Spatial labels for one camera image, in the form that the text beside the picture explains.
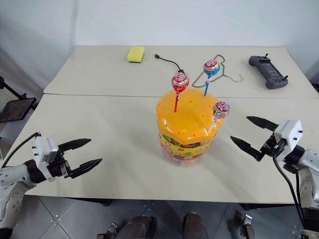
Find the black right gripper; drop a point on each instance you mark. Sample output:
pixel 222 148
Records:
pixel 272 147

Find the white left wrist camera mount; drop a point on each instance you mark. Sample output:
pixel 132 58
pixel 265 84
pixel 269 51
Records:
pixel 43 152

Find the blue-stick lollipop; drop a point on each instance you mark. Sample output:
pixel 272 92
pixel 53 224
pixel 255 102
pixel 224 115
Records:
pixel 210 72

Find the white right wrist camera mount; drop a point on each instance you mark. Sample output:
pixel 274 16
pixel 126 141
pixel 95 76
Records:
pixel 289 133

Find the yellow green sponge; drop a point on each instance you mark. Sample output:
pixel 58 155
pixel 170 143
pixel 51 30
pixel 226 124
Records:
pixel 135 54

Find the red-stick lollipop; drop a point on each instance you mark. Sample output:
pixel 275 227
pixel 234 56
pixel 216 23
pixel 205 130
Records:
pixel 180 85

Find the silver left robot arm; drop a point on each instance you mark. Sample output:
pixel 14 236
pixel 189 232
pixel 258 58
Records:
pixel 11 181

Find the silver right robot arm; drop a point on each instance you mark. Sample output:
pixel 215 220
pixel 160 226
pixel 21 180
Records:
pixel 304 171

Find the black table leg bracket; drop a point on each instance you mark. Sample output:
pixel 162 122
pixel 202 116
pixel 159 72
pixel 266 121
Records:
pixel 246 226
pixel 109 230

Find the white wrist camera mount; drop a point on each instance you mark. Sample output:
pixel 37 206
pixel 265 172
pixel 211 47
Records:
pixel 289 133
pixel 43 152

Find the dark rounded robot foot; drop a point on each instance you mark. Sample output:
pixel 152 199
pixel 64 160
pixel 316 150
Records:
pixel 139 227
pixel 195 225

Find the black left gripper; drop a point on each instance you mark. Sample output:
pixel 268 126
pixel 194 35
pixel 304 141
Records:
pixel 59 165

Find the grey handheld remote controller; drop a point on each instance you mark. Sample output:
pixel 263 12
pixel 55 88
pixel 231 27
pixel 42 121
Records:
pixel 268 71

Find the black tablet on stand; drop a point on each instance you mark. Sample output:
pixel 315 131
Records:
pixel 15 104

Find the white-stick lollipop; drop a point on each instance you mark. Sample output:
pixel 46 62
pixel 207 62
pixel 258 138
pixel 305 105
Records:
pixel 219 112

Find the orange-lidded lollipop display tub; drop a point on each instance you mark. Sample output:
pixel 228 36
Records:
pixel 185 129

